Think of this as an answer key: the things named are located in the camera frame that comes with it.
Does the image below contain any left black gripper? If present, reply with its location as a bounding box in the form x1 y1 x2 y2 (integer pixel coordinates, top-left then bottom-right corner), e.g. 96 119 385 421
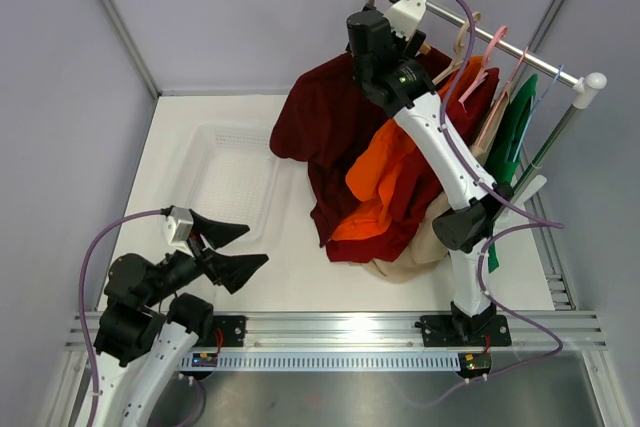
143 210 268 308

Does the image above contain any beige plastic hanger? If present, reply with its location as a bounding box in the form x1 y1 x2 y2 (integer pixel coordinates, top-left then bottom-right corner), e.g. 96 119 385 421
433 20 470 85

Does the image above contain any pink plastic hanger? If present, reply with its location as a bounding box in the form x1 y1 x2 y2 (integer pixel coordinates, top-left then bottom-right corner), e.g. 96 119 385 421
459 25 509 110

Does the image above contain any maroon t shirt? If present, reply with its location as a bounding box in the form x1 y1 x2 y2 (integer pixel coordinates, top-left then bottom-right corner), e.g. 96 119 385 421
269 50 451 248

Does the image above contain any orange t shirt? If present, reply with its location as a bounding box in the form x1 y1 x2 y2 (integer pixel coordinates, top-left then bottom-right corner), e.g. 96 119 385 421
330 56 500 250

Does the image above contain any red t shirt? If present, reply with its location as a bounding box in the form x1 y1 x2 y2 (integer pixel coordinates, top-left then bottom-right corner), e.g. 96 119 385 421
324 66 502 264

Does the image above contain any wooden hanger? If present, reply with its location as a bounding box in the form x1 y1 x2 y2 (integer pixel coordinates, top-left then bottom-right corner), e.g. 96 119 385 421
419 44 463 85

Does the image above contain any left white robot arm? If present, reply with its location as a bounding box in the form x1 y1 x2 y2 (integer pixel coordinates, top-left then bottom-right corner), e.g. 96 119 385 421
79 206 269 426

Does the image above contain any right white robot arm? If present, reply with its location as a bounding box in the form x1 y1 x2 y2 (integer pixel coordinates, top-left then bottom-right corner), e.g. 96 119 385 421
346 8 513 346

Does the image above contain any blue hanger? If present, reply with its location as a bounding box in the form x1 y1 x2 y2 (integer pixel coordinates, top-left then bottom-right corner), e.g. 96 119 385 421
508 64 565 162

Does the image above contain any green t shirt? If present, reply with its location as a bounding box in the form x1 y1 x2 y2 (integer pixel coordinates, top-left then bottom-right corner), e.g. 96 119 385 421
483 73 540 272

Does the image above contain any beige t shirt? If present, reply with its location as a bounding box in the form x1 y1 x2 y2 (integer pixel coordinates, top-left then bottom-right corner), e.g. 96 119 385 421
364 94 510 283

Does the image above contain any clear plastic basket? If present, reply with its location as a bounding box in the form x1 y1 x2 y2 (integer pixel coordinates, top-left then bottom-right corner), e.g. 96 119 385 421
172 122 279 244

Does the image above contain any metal clothes rack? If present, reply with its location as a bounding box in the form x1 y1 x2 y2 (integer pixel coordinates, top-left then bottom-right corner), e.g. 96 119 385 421
363 0 608 228

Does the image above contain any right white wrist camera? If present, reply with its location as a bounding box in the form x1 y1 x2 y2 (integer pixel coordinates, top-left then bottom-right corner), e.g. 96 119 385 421
383 0 427 41

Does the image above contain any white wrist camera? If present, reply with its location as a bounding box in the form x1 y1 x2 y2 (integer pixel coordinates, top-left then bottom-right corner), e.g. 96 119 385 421
383 0 427 41
161 206 194 254

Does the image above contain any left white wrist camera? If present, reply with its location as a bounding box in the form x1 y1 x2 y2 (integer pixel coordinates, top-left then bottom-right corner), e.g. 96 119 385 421
161 206 194 254

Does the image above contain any aluminium mounting rail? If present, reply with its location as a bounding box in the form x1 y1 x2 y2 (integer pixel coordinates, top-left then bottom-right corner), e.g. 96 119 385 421
64 310 607 351

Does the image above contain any white slotted cable duct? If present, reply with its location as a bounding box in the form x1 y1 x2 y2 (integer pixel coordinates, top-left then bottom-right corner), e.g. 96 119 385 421
178 352 461 372

